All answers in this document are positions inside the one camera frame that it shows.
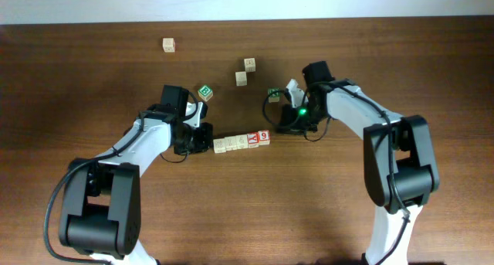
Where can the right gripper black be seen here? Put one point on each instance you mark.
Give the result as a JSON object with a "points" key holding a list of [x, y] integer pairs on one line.
{"points": [[286, 124]]}

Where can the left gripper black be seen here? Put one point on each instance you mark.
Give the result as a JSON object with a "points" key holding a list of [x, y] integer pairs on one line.
{"points": [[203, 144]]}

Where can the green N wooden block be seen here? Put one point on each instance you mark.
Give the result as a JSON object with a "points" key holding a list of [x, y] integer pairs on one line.
{"points": [[274, 95]]}

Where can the blue bird picture block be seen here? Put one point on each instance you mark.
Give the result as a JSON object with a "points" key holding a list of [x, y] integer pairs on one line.
{"points": [[264, 137]]}

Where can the plain wooden block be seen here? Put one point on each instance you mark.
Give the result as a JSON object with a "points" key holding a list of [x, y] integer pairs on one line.
{"points": [[231, 143], [168, 45]]}

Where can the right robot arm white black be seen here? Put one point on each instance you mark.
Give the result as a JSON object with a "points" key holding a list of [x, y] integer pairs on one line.
{"points": [[400, 170]]}

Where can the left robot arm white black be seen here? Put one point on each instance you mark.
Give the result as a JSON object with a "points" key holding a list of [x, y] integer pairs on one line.
{"points": [[101, 213]]}

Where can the green B wooden block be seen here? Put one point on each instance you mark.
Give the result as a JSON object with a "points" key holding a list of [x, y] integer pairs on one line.
{"points": [[205, 92]]}

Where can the wooden block below upper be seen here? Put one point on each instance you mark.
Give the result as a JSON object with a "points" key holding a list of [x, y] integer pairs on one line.
{"points": [[241, 79]]}

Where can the wooden block upper middle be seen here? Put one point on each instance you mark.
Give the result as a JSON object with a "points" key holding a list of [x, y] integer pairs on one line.
{"points": [[249, 64]]}

